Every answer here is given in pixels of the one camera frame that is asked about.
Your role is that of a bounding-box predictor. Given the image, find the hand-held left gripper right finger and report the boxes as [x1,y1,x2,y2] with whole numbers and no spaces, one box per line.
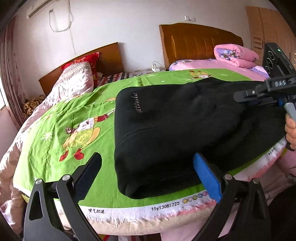
[193,153,271,241]

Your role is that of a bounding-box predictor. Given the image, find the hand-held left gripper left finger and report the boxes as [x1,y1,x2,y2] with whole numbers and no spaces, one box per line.
[23,152,102,241]

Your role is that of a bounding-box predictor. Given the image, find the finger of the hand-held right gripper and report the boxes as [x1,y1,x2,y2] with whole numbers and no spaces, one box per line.
[245,97,285,107]
[233,85,268,103]

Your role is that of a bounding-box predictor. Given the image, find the black pants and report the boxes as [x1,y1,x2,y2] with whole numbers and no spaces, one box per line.
[114,77,289,199]

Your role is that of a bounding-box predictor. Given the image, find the person's right hand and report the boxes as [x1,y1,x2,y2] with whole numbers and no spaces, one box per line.
[285,113,296,151]

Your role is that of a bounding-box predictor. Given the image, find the purple pillow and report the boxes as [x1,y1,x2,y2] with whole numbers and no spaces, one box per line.
[250,65,270,78]

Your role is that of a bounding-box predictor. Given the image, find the light wooden wardrobe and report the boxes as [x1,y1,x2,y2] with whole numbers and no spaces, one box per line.
[245,6,296,70]

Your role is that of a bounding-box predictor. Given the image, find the folded pink floral quilt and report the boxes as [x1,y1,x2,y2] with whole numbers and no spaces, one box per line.
[213,44,260,69]

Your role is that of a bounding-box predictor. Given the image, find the green printed cartoon cloth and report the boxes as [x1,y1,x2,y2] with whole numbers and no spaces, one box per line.
[13,68,287,223]

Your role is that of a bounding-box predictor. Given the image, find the pink bed sheet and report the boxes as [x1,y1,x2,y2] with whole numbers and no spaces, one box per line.
[169,59,266,81]

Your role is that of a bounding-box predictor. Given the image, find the large padded wooden headboard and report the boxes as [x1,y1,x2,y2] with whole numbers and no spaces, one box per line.
[159,22,244,67]

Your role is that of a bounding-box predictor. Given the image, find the yellow brown floral blanket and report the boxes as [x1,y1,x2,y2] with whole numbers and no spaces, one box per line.
[22,95,45,118]

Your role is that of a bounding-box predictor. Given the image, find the pale pink patterned quilt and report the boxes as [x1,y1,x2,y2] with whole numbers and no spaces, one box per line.
[0,62,94,209]

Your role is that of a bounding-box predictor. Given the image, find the plaid cloth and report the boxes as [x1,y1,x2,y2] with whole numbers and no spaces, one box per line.
[96,72,129,87]

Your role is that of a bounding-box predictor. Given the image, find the floral cloth covered nightstand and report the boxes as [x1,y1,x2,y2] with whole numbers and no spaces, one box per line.
[128,68,167,78]

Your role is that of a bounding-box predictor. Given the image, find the red pillow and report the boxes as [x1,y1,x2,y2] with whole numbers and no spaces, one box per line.
[61,52,100,80]

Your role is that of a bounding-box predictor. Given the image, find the small plain wooden headboard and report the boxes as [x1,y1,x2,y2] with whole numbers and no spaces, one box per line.
[38,42,125,96]

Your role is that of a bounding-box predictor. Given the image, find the pink patterned curtain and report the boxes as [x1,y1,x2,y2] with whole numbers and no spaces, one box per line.
[0,22,25,130]

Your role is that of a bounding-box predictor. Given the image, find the white air conditioner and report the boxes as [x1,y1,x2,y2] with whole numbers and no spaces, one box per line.
[27,0,52,18]

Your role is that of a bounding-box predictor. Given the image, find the air conditioner power cable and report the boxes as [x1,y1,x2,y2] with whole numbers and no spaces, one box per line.
[48,1,74,32]

